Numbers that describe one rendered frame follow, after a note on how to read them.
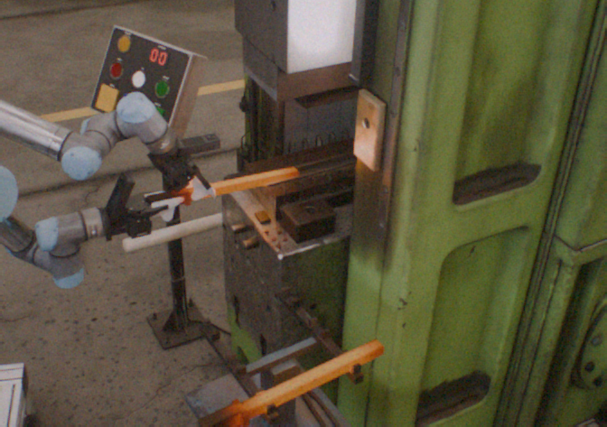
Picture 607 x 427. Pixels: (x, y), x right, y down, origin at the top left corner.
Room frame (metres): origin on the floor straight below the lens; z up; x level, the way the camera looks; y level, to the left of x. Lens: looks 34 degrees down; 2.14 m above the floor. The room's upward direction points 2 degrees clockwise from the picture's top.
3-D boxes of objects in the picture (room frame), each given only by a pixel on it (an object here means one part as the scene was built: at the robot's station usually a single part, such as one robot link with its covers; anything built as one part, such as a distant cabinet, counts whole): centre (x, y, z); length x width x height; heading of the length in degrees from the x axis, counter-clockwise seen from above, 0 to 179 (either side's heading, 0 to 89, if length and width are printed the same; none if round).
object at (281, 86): (1.89, -0.06, 1.32); 0.42 x 0.20 x 0.10; 119
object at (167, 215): (1.61, 0.34, 0.99); 0.09 x 0.03 x 0.06; 117
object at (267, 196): (1.89, -0.06, 0.96); 0.42 x 0.20 x 0.09; 119
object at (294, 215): (1.66, -0.02, 0.95); 0.12 x 0.08 x 0.06; 119
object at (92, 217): (1.53, 0.51, 1.00); 0.08 x 0.05 x 0.08; 30
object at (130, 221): (1.58, 0.44, 0.99); 0.12 x 0.08 x 0.09; 120
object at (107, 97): (2.19, 0.62, 1.01); 0.07 x 0.05 x 0.07; 54
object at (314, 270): (1.84, -0.10, 0.69); 0.56 x 0.38 x 0.45; 119
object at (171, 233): (2.04, 0.37, 0.62); 0.44 x 0.05 x 0.05; 119
